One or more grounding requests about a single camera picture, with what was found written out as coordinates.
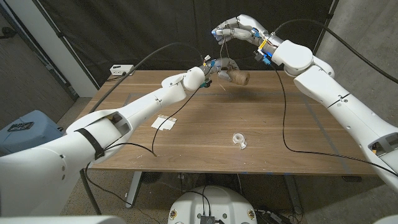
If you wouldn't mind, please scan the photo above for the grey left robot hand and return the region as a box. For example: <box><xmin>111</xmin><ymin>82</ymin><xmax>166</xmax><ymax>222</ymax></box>
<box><xmin>201</xmin><ymin>57</ymin><xmax>241</xmax><ymax>83</ymax></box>

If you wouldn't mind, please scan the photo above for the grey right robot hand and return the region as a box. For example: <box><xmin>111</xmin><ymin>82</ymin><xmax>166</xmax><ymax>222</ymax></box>
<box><xmin>211</xmin><ymin>14</ymin><xmax>284</xmax><ymax>50</ymax></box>

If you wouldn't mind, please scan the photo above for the jute twine strand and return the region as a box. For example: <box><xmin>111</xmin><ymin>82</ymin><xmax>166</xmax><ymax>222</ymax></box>
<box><xmin>216</xmin><ymin>39</ymin><xmax>233</xmax><ymax>93</ymax></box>

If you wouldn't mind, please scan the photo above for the clear tape dispenser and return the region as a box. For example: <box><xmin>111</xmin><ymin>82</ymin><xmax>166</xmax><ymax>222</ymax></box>
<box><xmin>232</xmin><ymin>132</ymin><xmax>248</xmax><ymax>151</ymax></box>

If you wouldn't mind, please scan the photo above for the white sticker sheet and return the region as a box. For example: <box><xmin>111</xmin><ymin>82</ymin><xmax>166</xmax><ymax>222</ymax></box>
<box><xmin>150</xmin><ymin>114</ymin><xmax>178</xmax><ymax>131</ymax></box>

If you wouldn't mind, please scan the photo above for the dark grey cloth mat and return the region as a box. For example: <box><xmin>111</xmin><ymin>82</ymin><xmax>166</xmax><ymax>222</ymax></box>
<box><xmin>30</xmin><ymin>0</ymin><xmax>340</xmax><ymax>94</ymax></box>

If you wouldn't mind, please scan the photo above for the black backdrop stand pole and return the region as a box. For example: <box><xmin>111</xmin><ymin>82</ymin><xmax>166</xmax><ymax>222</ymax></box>
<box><xmin>30</xmin><ymin>0</ymin><xmax>100</xmax><ymax>91</ymax></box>
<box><xmin>312</xmin><ymin>0</ymin><xmax>340</xmax><ymax>55</ymax></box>

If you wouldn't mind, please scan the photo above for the white power outlet box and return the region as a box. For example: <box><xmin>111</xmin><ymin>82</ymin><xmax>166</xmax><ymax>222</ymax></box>
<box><xmin>110</xmin><ymin>64</ymin><xmax>136</xmax><ymax>77</ymax></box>

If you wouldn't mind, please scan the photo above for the black floor fan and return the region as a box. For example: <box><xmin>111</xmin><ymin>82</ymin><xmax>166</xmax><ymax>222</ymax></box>
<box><xmin>141</xmin><ymin>171</ymin><xmax>163</xmax><ymax>184</ymax></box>

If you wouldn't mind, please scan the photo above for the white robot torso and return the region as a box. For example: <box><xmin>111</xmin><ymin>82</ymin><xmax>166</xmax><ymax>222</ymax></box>
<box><xmin>167</xmin><ymin>185</ymin><xmax>258</xmax><ymax>224</ymax></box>

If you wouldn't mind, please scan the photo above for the metal table leg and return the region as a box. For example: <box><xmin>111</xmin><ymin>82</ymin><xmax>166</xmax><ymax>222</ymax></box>
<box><xmin>284</xmin><ymin>175</ymin><xmax>304</xmax><ymax>215</ymax></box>
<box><xmin>125</xmin><ymin>171</ymin><xmax>144</xmax><ymax>209</ymax></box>

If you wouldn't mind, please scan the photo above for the grey power strip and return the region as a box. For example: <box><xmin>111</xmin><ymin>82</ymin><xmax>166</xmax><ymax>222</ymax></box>
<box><xmin>255</xmin><ymin>210</ymin><xmax>292</xmax><ymax>224</ymax></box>

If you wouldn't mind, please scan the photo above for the blue plastic bin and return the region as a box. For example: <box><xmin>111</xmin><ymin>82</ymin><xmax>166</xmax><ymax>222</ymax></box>
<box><xmin>0</xmin><ymin>110</ymin><xmax>65</xmax><ymax>156</ymax></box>

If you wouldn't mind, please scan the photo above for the black patterned card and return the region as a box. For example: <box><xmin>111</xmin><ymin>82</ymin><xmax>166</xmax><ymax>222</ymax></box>
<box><xmin>7</xmin><ymin>121</ymin><xmax>35</xmax><ymax>133</ymax></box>

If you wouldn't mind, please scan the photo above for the white robot chest panel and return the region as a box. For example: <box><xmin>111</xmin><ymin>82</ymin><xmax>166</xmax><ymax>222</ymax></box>
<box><xmin>0</xmin><ymin>215</ymin><xmax>127</xmax><ymax>224</ymax></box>

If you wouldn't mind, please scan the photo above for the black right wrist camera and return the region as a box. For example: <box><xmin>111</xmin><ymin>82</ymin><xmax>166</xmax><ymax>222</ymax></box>
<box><xmin>254</xmin><ymin>51</ymin><xmax>273</xmax><ymax>65</ymax></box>

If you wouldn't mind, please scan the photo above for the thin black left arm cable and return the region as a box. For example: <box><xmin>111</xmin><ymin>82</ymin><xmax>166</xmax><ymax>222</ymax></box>
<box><xmin>83</xmin><ymin>86</ymin><xmax>203</xmax><ymax>224</ymax></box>

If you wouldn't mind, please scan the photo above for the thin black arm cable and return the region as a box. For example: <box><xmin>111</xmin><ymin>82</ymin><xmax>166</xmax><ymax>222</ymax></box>
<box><xmin>83</xmin><ymin>86</ymin><xmax>203</xmax><ymax>224</ymax></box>
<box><xmin>269</xmin><ymin>62</ymin><xmax>398</xmax><ymax>178</ymax></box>

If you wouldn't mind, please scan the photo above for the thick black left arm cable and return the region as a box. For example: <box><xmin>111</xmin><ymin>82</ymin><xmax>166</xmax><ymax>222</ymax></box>
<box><xmin>79</xmin><ymin>42</ymin><xmax>206</xmax><ymax>216</ymax></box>

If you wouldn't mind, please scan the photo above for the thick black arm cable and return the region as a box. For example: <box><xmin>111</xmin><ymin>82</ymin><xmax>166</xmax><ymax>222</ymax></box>
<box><xmin>79</xmin><ymin>42</ymin><xmax>206</xmax><ymax>216</ymax></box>
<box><xmin>273</xmin><ymin>18</ymin><xmax>398</xmax><ymax>85</ymax></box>

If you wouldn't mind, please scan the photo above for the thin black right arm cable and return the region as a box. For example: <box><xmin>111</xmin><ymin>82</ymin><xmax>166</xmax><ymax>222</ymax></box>
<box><xmin>269</xmin><ymin>62</ymin><xmax>398</xmax><ymax>178</ymax></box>

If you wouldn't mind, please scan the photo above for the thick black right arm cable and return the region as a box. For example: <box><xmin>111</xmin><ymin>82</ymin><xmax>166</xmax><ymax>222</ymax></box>
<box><xmin>273</xmin><ymin>18</ymin><xmax>398</xmax><ymax>85</ymax></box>

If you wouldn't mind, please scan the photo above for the black torso cable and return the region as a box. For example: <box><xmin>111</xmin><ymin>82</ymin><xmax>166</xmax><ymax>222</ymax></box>
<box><xmin>185</xmin><ymin>185</ymin><xmax>212</xmax><ymax>216</ymax></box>

